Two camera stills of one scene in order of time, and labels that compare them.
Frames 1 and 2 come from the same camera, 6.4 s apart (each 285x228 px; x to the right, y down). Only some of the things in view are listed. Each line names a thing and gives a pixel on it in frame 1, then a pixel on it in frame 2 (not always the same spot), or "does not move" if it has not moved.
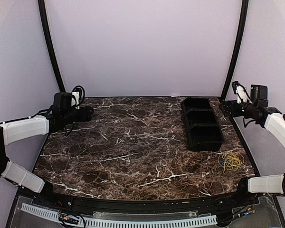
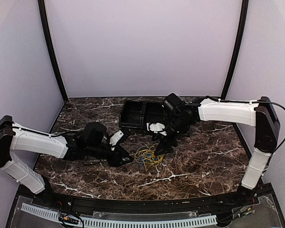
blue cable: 227,161 -> 140,162
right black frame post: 238,51 does not move
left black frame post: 51,46 does not move
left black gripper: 86,115 -> 115,160
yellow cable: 230,160 -> 147,157
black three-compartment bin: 204,130 -> 137,114
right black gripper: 233,103 -> 163,144
